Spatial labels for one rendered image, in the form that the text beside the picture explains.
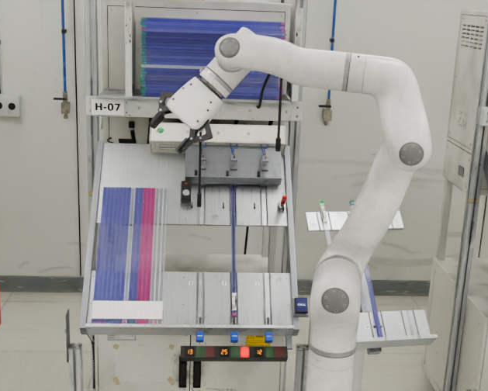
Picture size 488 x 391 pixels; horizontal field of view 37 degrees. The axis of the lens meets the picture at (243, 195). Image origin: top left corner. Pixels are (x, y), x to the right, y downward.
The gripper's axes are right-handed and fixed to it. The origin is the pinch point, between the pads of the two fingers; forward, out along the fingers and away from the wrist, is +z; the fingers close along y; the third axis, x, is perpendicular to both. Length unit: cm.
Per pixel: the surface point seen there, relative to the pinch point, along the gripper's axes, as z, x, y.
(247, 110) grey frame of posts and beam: -23, 89, -19
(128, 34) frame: -13, 64, -61
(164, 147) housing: 7, 84, -31
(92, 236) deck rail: 45, 67, -23
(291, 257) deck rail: 5, 83, 29
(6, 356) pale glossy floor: 140, 171, -53
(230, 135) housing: -12, 88, -17
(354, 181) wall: -43, 264, 1
